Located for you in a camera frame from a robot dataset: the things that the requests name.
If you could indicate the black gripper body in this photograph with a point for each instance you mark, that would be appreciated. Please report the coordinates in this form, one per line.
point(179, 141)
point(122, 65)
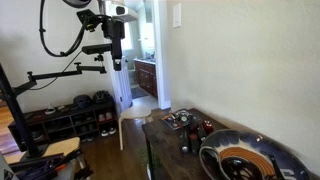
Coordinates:
point(116, 33)

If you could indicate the black cylindrical gadget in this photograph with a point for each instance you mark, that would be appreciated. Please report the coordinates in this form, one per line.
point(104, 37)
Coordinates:
point(185, 141)

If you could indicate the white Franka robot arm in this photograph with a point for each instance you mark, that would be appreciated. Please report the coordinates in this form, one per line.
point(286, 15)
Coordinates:
point(131, 14)

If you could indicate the square blue tray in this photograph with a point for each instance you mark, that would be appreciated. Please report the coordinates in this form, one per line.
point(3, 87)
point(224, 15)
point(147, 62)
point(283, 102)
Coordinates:
point(173, 126)

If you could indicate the round black gadget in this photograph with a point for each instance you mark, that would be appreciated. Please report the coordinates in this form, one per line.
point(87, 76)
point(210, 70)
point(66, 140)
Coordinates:
point(184, 118)

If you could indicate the dark red cylindrical gadget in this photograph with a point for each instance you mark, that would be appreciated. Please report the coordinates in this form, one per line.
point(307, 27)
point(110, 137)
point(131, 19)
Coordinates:
point(194, 143)

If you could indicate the white door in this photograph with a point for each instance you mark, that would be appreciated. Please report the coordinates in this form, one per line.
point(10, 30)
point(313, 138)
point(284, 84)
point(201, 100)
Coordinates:
point(125, 90)

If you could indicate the brown wooden cabinet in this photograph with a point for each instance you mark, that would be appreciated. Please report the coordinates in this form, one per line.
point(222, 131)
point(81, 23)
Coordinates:
point(146, 78)

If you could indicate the grey door mat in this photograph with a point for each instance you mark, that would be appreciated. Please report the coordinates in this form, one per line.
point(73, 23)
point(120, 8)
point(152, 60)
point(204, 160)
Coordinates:
point(138, 92)

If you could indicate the black bicycle helmet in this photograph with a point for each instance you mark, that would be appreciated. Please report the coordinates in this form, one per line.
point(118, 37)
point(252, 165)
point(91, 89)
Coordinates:
point(102, 96)

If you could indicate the round white stool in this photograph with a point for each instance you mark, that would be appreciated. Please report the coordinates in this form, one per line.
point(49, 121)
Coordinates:
point(135, 111)

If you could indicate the dark blue bicycle helmet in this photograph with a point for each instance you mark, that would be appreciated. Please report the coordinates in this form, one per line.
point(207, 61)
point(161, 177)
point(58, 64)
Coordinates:
point(82, 101)

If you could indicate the pink shoe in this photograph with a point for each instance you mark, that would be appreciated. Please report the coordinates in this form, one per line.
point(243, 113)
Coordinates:
point(109, 116)
point(101, 117)

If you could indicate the dark wooden shoe shelf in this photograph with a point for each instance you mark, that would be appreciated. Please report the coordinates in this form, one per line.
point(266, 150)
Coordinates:
point(63, 121)

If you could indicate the small white shelf item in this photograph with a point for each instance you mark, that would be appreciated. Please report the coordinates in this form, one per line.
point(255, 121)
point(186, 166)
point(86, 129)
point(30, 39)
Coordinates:
point(49, 111)

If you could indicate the light wooden cart top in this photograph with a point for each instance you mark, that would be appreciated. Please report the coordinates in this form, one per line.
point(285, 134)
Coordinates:
point(63, 145)

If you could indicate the grey shoe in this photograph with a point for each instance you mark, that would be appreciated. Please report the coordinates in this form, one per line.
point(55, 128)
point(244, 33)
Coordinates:
point(36, 135)

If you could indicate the black stand pole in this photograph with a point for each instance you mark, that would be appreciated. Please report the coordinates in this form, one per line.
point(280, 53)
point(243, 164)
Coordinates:
point(13, 106)

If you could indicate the black stereo camera bar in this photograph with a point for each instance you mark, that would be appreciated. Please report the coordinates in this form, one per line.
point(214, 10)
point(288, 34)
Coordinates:
point(96, 49)

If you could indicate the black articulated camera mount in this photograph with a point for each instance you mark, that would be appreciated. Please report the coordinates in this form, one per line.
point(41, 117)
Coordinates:
point(66, 71)

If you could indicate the white light switch plate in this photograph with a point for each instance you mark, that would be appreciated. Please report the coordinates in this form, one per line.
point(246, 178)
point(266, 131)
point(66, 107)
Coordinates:
point(177, 15)

